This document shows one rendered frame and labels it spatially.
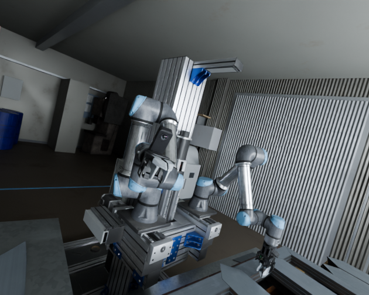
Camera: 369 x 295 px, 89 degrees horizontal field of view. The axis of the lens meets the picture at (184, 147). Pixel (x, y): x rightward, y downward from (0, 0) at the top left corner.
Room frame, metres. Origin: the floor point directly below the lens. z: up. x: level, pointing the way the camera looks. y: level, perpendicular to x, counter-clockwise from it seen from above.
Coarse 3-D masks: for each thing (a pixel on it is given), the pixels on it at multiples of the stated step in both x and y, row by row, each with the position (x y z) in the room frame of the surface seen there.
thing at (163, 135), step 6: (162, 126) 0.58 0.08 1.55; (156, 132) 0.59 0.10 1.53; (162, 132) 0.57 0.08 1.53; (168, 132) 0.57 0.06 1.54; (156, 138) 0.58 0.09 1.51; (162, 138) 0.58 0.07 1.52; (168, 138) 0.58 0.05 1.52; (156, 144) 0.59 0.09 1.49; (162, 144) 0.59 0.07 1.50; (156, 150) 0.60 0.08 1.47; (162, 150) 0.61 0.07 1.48
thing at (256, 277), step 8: (288, 256) 1.36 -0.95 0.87; (296, 264) 1.35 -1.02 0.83; (304, 264) 1.33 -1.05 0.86; (272, 272) 1.17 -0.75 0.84; (280, 272) 1.14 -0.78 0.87; (312, 272) 1.28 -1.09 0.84; (256, 280) 1.05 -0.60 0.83; (280, 280) 1.12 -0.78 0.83; (288, 280) 1.10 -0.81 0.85; (320, 280) 1.23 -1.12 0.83; (328, 280) 1.21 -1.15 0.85; (288, 288) 1.08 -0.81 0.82; (296, 288) 1.06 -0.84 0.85; (336, 288) 1.18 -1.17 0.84; (344, 288) 1.15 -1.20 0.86
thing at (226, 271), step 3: (222, 267) 1.03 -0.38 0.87; (225, 267) 1.04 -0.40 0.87; (228, 267) 1.05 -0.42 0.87; (231, 267) 1.06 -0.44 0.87; (234, 267) 1.06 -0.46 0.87; (222, 270) 1.01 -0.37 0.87; (225, 270) 1.02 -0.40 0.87; (228, 270) 1.02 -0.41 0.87; (231, 270) 1.03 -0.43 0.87; (234, 270) 1.04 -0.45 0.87; (237, 270) 1.04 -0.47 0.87; (240, 270) 1.05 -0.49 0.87; (222, 273) 0.98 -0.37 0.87; (225, 273) 0.99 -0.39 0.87; (228, 273) 1.00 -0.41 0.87; (231, 273) 1.00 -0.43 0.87; (222, 276) 0.96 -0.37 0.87; (225, 276) 0.97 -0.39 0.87
